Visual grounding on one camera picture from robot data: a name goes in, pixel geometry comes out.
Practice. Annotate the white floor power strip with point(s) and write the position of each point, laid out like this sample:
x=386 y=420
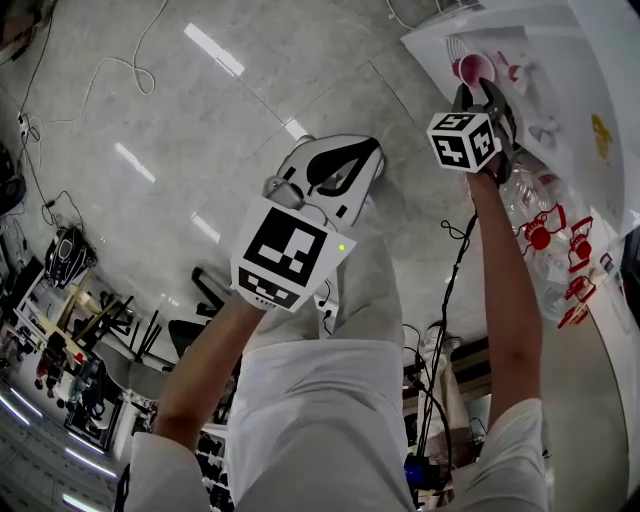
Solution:
x=23 y=125

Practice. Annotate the person's white shirt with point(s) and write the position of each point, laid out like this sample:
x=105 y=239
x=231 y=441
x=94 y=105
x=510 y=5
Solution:
x=320 y=425

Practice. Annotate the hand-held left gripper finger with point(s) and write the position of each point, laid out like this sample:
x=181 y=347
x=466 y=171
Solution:
x=300 y=162
x=360 y=192

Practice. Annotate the black window frame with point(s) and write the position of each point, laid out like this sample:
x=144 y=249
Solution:
x=631 y=265

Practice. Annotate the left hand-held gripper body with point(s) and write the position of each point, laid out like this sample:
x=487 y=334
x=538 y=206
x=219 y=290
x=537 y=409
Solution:
x=280 y=250

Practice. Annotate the cluttered white table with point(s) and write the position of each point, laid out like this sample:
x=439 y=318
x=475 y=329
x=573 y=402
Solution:
x=30 y=305

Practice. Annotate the grey chair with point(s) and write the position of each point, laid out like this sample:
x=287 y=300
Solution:
x=145 y=380

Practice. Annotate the black device blue screen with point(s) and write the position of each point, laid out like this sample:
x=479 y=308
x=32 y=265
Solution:
x=414 y=472

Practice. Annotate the black tripod legs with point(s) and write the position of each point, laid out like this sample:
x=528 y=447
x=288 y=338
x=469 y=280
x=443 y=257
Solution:
x=150 y=335

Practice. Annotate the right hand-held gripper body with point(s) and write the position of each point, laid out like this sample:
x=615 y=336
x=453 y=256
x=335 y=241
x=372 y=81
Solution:
x=460 y=145

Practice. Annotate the brown wooden cabinet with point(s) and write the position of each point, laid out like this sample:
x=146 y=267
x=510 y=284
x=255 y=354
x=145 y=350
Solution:
x=472 y=370

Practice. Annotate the black backpack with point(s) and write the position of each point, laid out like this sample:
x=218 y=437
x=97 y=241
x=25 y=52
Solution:
x=67 y=257

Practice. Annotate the black stool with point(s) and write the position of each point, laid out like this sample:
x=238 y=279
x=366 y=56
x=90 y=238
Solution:
x=205 y=285

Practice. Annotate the small jar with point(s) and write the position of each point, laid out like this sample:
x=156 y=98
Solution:
x=606 y=262

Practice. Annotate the red plastic cup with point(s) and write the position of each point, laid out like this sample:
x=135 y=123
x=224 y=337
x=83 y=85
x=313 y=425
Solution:
x=472 y=70

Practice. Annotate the person's left forearm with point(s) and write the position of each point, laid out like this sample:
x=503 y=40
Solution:
x=200 y=380

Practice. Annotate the person's right forearm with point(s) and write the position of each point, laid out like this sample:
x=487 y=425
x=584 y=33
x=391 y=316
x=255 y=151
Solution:
x=505 y=300

